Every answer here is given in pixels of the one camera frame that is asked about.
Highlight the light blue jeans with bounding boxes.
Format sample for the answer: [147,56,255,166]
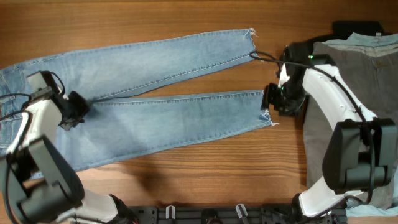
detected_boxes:
[1,29,272,171]

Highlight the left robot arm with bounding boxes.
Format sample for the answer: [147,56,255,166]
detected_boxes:
[1,71,139,223]

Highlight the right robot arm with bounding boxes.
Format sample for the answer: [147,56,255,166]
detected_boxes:
[262,42,397,223]

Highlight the grey shorts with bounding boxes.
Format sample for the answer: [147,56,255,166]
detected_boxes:
[303,40,398,210]

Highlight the black garment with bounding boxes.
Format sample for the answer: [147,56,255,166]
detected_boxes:
[279,20,392,62]

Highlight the light blue shirt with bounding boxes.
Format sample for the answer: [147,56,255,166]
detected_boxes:
[323,32,397,47]

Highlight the right black cable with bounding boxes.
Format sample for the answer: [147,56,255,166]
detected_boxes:
[249,50,377,206]

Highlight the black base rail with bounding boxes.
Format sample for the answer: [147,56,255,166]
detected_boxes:
[131,204,348,224]

